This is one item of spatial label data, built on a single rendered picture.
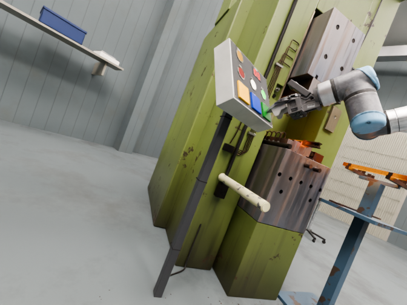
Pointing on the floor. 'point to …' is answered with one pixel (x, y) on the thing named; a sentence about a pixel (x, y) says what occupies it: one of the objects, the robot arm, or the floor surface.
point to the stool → (312, 222)
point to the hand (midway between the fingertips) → (269, 109)
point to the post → (192, 204)
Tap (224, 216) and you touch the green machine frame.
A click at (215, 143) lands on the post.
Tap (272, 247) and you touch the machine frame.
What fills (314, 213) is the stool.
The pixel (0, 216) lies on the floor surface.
